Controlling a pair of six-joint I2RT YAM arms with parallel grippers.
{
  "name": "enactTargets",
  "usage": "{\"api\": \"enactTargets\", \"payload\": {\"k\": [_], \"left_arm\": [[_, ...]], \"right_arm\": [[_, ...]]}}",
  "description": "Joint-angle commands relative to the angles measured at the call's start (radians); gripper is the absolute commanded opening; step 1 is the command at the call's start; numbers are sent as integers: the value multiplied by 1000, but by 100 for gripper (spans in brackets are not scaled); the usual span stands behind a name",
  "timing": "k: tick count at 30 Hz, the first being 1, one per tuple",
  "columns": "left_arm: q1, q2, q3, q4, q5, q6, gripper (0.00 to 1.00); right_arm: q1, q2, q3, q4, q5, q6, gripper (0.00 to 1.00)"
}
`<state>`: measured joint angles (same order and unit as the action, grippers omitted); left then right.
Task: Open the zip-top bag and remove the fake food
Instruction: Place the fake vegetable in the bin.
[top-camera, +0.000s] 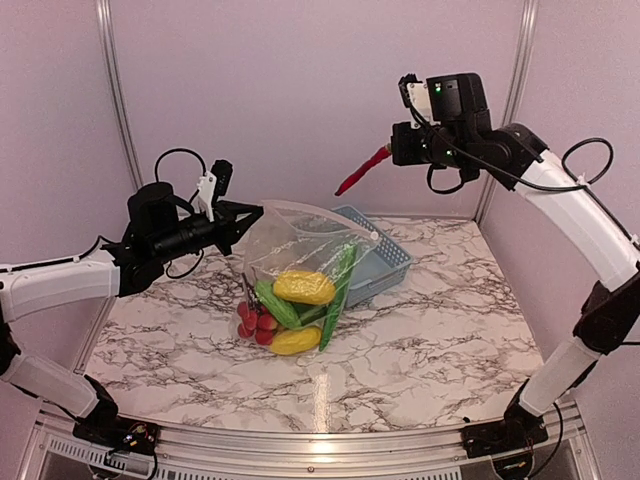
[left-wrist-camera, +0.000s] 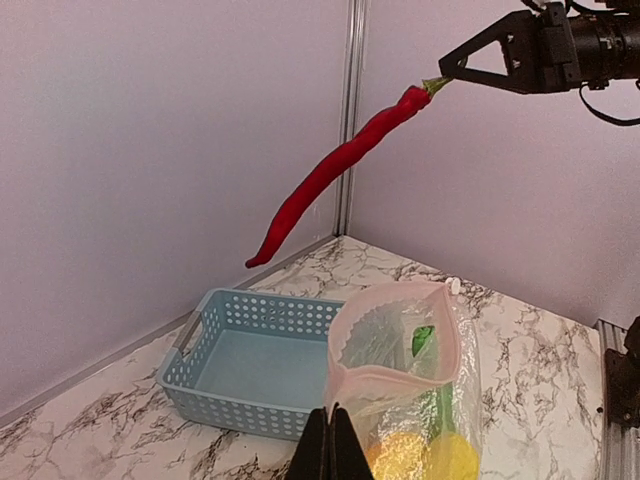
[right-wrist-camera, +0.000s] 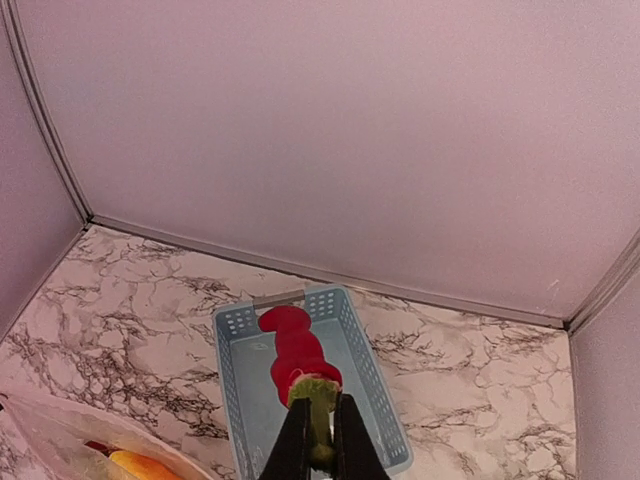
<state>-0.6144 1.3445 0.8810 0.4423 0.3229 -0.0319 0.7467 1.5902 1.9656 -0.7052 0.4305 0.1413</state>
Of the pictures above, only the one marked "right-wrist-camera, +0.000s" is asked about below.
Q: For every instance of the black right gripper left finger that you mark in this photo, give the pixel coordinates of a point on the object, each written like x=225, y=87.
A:
x=289, y=458

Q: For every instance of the right aluminium corner post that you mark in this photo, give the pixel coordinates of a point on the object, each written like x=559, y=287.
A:
x=616, y=277

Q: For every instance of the left aluminium corner post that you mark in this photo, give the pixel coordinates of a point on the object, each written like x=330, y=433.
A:
x=40, y=112

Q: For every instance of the clear zip top bag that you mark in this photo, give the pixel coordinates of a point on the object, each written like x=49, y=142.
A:
x=56, y=429

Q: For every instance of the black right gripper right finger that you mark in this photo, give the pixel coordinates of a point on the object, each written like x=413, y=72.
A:
x=356, y=457

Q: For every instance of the light blue perforated plastic basket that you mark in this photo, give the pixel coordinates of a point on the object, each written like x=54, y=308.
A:
x=254, y=412

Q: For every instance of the aluminium corner post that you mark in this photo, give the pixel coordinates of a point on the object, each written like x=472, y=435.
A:
x=40, y=112
x=616, y=277

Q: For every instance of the red fake chili pepper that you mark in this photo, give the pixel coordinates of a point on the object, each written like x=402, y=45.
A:
x=301, y=371

